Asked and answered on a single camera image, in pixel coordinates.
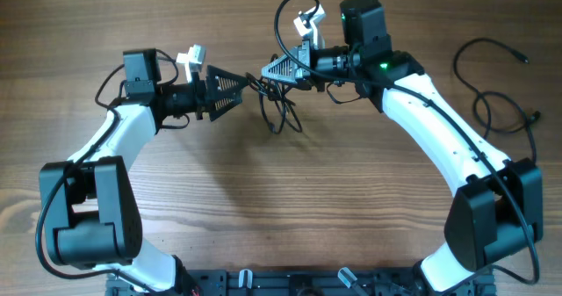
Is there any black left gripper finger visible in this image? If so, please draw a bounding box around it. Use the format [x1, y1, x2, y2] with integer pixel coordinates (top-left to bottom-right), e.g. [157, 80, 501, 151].
[206, 65, 249, 95]
[207, 92, 242, 121]

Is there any black USB cable blue plug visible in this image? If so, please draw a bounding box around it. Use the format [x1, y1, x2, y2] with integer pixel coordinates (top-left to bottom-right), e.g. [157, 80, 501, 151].
[245, 72, 303, 134]

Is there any black USB cable gold plug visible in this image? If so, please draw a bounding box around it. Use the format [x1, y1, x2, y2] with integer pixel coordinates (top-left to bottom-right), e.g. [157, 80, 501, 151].
[452, 37, 541, 163]

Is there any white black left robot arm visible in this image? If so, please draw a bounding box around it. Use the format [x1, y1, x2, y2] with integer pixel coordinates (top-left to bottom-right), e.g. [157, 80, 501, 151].
[35, 45, 249, 295]

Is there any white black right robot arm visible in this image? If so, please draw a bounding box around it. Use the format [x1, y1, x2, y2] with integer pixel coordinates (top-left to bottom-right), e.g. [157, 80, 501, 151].
[261, 0, 544, 295]

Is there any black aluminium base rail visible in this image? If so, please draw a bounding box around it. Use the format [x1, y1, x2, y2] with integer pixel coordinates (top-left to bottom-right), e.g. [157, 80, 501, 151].
[104, 267, 497, 296]

